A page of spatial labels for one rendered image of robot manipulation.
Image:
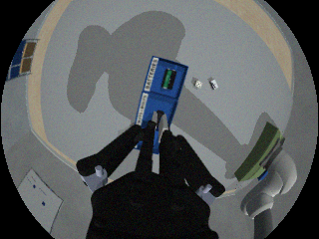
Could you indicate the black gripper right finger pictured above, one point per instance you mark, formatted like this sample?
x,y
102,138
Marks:
x,y
177,152

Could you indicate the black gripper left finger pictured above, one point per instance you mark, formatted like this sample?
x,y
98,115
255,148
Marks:
x,y
95,169

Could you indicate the green battery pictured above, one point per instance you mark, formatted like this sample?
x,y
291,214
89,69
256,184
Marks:
x,y
167,78

